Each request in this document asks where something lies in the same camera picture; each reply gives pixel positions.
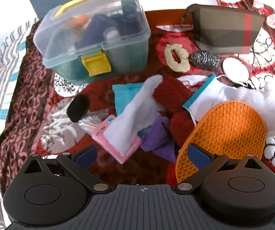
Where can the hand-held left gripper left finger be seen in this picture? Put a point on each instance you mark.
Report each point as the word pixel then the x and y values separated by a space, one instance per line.
pixel 87 157

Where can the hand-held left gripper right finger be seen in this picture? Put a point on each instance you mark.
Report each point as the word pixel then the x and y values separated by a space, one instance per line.
pixel 198 157

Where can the pink tissue packet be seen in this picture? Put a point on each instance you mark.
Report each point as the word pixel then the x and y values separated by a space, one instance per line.
pixel 103 136

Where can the purple cloth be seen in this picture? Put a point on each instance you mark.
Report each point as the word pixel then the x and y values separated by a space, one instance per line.
pixel 160 139

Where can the white fluffy cloth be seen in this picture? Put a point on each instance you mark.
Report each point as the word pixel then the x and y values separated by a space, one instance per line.
pixel 132 117

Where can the dark red knitted piece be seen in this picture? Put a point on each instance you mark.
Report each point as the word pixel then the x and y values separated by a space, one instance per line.
pixel 183 127
pixel 172 95

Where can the cotton swab packet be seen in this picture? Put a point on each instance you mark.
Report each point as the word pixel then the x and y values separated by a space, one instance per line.
pixel 92 122

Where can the orange honeycomb silicone mat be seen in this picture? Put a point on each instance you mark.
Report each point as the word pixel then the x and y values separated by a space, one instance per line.
pixel 230 134

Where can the black sponge puff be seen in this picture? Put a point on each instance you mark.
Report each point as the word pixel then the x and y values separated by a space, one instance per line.
pixel 78 107

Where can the white and blue face mask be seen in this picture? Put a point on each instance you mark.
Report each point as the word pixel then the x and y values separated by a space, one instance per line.
pixel 205 100

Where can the white plush wad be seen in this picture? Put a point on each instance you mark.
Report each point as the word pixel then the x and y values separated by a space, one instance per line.
pixel 262 103

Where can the red and brown printed blanket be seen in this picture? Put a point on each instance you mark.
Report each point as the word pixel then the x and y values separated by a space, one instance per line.
pixel 36 115

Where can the cream scrunchie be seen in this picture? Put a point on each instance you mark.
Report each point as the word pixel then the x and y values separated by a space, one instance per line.
pixel 181 64

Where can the white round pad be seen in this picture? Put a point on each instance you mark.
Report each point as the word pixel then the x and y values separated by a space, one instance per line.
pixel 235 70

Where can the steel wool scrubber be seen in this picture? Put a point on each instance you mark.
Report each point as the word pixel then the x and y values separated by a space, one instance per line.
pixel 204 60

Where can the striped bed sheet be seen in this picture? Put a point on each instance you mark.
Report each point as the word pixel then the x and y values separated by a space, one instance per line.
pixel 3 60

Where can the plaid zipper pouch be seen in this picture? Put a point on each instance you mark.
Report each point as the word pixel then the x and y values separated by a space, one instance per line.
pixel 226 28

